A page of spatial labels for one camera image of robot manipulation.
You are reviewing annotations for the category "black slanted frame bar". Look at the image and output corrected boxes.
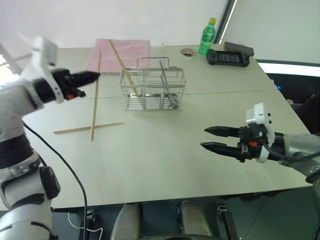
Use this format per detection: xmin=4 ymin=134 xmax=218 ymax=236
xmin=218 ymin=0 xmax=239 ymax=45

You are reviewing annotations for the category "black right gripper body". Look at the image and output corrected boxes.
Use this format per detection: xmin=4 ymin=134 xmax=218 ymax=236
xmin=236 ymin=124 xmax=268 ymax=164

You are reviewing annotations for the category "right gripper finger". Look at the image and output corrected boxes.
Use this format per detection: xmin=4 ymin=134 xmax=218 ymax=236
xmin=200 ymin=142 xmax=241 ymax=159
xmin=204 ymin=125 xmax=241 ymax=138

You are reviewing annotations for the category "white tape roll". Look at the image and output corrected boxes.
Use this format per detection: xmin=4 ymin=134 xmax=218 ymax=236
xmin=179 ymin=47 xmax=197 ymax=61

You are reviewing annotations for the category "pink flat folder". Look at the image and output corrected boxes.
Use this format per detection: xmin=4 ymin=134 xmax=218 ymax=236
xmin=84 ymin=37 xmax=152 ymax=75

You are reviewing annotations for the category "green plastic bottle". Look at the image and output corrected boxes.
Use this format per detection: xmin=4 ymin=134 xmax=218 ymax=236
xmin=197 ymin=17 xmax=217 ymax=56

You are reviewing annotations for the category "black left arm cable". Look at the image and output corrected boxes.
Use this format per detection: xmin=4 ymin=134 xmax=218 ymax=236
xmin=22 ymin=122 xmax=89 ymax=240

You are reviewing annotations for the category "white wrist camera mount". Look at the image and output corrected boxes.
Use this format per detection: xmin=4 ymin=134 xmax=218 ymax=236
xmin=245 ymin=102 xmax=276 ymax=164
xmin=21 ymin=36 xmax=65 ymax=105

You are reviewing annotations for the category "wooden chopstick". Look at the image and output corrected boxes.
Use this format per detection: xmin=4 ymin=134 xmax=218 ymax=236
xmin=52 ymin=121 xmax=125 ymax=134
xmin=89 ymin=50 xmax=103 ymax=142
xmin=108 ymin=38 xmax=140 ymax=97

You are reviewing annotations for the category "black handheld controller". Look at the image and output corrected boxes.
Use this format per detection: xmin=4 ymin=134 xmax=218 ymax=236
xmin=205 ymin=48 xmax=251 ymax=68

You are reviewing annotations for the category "grey rounded leg cover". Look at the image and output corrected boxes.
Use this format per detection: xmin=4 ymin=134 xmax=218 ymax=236
xmin=179 ymin=200 xmax=214 ymax=240
xmin=110 ymin=203 xmax=141 ymax=240

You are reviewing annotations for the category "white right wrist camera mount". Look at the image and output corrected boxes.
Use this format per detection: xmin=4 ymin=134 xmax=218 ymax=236
xmin=245 ymin=102 xmax=276 ymax=164

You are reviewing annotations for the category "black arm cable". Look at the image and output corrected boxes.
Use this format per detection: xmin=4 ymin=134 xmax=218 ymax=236
xmin=22 ymin=122 xmax=89 ymax=240
xmin=261 ymin=144 xmax=320 ymax=185

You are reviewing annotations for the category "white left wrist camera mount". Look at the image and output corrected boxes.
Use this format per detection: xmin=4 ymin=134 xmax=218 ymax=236
xmin=21 ymin=36 xmax=65 ymax=105

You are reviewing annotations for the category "thin white wire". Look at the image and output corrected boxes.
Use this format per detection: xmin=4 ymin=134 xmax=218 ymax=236
xmin=67 ymin=211 xmax=104 ymax=234

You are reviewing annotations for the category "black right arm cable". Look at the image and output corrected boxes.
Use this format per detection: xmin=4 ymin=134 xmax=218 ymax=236
xmin=261 ymin=144 xmax=320 ymax=185

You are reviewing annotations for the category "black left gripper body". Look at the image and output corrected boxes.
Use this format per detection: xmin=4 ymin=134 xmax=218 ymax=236
xmin=51 ymin=68 xmax=81 ymax=101

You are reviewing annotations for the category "dark office chair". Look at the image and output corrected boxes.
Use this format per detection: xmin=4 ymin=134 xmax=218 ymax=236
xmin=265 ymin=71 xmax=320 ymax=136

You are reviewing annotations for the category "metal spoon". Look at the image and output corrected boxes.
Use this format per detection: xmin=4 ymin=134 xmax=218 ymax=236
xmin=158 ymin=59 xmax=180 ymax=110

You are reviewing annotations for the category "dark brown block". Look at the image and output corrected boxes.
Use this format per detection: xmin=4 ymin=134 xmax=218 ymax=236
xmin=223 ymin=40 xmax=255 ymax=57

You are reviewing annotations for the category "black table leg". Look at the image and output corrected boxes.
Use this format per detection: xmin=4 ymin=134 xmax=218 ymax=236
xmin=216 ymin=204 xmax=239 ymax=240

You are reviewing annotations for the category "metal wire basket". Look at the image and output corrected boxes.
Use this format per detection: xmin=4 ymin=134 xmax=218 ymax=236
xmin=119 ymin=56 xmax=189 ymax=114

